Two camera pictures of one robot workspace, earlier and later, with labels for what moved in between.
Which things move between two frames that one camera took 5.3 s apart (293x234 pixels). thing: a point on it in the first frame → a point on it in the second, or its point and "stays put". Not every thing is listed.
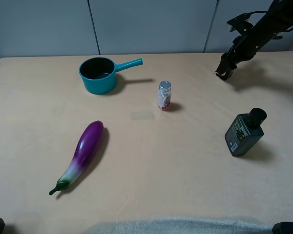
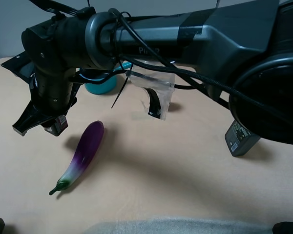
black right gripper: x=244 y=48 → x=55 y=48
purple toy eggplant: x=87 y=147 stays put
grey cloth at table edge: x=180 y=225 stays put
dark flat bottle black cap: x=245 y=130 stays put
